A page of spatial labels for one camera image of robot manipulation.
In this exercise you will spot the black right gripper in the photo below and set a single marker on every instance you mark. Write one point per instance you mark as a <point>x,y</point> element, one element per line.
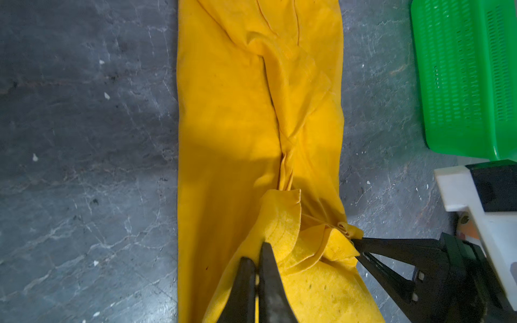
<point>453,281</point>

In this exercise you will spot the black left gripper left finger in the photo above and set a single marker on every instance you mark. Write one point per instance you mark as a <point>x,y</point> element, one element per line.
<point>240,307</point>

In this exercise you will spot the yellow t-shirt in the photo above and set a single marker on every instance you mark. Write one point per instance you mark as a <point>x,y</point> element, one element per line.
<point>260,138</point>

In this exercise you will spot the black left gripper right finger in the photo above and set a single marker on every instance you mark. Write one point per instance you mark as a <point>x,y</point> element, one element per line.
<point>273,304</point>

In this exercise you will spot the green plastic basket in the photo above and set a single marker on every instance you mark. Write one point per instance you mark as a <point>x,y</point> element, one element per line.
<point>466,59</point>

